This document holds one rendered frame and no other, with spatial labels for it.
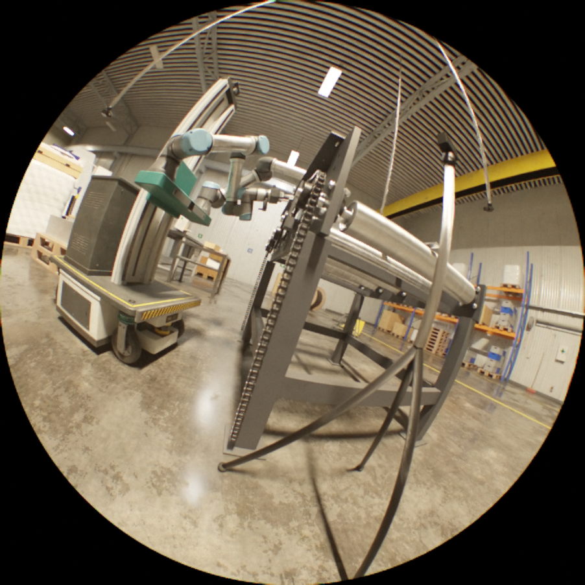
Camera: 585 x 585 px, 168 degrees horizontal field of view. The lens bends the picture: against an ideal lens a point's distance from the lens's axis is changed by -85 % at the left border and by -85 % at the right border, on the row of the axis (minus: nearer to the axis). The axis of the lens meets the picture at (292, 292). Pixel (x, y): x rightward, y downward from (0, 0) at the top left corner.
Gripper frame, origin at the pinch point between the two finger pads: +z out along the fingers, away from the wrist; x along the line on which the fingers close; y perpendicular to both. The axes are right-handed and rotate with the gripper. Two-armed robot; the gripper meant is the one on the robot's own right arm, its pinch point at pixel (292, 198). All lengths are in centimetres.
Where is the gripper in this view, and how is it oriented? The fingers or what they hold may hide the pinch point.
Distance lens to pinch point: 119.1
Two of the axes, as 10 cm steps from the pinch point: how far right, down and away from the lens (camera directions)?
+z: 9.8, 0.6, 2.0
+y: 0.8, -9.9, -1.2
